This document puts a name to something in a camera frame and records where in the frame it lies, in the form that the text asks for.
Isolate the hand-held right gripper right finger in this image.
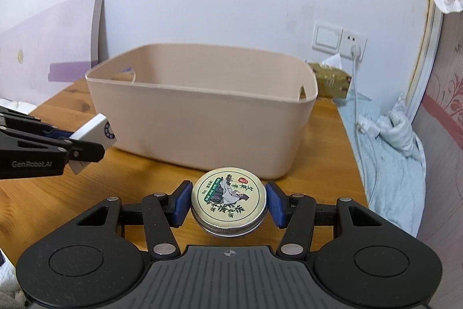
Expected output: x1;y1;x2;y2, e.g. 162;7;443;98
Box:
266;180;393;261

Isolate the long white box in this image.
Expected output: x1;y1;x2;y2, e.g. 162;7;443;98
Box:
69;114;118;175

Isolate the round metal tin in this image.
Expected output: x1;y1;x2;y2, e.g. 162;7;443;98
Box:
190;167;269;236

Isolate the pink plastic storage bin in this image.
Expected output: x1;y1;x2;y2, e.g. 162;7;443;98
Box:
85;43;319;181

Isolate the purple white headboard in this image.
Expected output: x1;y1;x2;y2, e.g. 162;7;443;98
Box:
0;0;109;103

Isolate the white wall switch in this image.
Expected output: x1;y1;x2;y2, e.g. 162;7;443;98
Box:
312;23;343;54

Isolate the brown tissue box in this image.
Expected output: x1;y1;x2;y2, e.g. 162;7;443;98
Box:
307;54;352;100

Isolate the white wall socket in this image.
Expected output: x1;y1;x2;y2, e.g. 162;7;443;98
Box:
340;30;368;61

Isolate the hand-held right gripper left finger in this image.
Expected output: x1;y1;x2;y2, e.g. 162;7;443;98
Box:
76;180;192;261

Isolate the cream door frame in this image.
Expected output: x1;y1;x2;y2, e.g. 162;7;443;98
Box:
407;0;463;121

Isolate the white power adapter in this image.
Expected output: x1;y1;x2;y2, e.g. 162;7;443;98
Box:
356;115;380;138

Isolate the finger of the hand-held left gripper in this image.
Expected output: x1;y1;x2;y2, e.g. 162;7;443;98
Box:
0;106;78;141
0;130;105;163

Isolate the white fuzzy cloth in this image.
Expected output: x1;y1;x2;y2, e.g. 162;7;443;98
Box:
0;247;31;309

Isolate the white bedding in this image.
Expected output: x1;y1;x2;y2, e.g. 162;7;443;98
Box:
0;98;38;114

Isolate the light blue quilt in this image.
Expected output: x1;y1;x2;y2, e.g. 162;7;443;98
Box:
335;92;427;233

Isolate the white plug with cable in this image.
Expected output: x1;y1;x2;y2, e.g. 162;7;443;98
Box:
349;44;384;208

